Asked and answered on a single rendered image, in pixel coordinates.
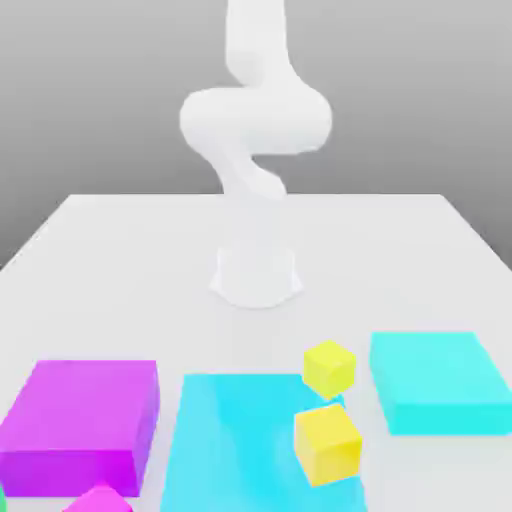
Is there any small pink cube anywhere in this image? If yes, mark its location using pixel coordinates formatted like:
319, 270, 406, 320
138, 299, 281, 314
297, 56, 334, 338
61, 484, 134, 512

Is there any large magenta box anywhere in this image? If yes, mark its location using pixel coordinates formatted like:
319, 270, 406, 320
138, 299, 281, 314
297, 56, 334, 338
0, 359, 161, 499

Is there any large sky blue box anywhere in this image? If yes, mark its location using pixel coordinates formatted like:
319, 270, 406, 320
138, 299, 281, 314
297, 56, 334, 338
159, 373, 369, 512

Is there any large turquoise box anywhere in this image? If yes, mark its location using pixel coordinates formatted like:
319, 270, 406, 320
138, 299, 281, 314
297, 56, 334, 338
368, 330, 512, 437

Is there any small lime yellow cube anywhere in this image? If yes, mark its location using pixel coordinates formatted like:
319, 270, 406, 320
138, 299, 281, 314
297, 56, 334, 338
302, 339, 358, 401

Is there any small golden yellow cube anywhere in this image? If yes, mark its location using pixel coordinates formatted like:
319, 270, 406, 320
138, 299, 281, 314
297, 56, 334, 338
294, 402, 364, 488

